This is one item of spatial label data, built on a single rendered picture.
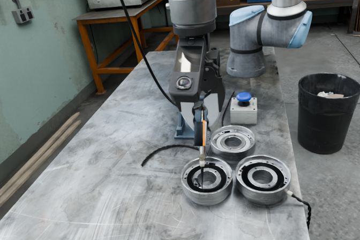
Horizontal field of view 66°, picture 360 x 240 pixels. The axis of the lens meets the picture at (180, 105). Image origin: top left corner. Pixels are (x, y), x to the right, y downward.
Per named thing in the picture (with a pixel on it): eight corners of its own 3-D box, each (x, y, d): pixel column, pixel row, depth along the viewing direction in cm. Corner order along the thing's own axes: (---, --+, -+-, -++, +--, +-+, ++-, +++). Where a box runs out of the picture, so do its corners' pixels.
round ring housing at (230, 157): (263, 160, 63) (263, 147, 61) (218, 170, 62) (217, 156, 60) (245, 134, 72) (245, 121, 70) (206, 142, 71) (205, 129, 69)
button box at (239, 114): (256, 124, 75) (257, 109, 72) (230, 124, 77) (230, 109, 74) (256, 109, 82) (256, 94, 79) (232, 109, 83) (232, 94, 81)
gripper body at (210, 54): (222, 74, 55) (219, 13, 49) (218, 95, 48) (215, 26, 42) (185, 75, 57) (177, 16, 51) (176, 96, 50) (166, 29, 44)
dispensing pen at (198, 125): (192, 191, 52) (193, 102, 53) (196, 186, 56) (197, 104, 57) (204, 192, 51) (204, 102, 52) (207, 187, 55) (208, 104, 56)
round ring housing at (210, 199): (226, 214, 52) (225, 199, 50) (175, 202, 56) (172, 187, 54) (237, 174, 60) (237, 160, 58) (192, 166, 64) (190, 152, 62)
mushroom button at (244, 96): (250, 113, 75) (251, 98, 73) (235, 113, 76) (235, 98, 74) (250, 106, 79) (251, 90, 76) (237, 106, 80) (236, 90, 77)
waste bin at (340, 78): (355, 160, 166) (371, 98, 145) (295, 157, 175) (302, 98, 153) (340, 127, 195) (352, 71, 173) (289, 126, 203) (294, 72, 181)
